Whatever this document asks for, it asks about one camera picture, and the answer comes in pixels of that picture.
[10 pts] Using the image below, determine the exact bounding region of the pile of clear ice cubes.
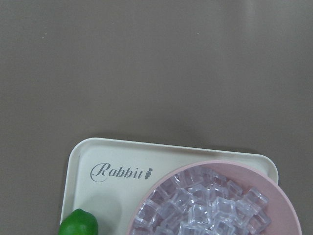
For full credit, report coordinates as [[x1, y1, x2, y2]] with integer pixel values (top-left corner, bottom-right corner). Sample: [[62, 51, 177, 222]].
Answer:
[[130, 165, 271, 235]]

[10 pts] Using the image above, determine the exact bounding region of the green lime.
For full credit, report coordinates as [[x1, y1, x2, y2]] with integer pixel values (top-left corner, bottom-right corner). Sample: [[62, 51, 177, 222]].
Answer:
[[58, 209, 98, 235]]

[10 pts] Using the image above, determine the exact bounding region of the pink bowl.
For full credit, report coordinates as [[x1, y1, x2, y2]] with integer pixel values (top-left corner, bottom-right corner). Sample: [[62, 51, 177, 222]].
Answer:
[[125, 160, 302, 235]]

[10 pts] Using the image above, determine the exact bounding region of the cream rabbit tray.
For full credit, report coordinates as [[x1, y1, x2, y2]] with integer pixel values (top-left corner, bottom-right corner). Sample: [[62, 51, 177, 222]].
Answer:
[[61, 138, 279, 235]]

